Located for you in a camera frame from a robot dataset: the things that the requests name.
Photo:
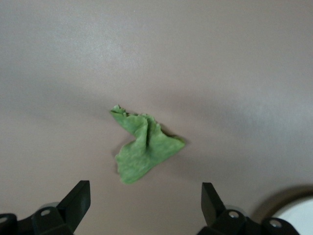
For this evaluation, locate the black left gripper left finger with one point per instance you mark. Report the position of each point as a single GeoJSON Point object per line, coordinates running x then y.
{"type": "Point", "coordinates": [73, 208]}

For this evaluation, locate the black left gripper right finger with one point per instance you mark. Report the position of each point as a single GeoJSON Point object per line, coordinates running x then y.
{"type": "Point", "coordinates": [212, 209]}

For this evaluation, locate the green lettuce leaf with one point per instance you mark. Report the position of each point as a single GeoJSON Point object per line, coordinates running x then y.
{"type": "Point", "coordinates": [144, 151]}

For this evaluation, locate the beige plate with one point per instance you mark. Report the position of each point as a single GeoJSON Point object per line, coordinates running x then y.
{"type": "Point", "coordinates": [299, 215]}

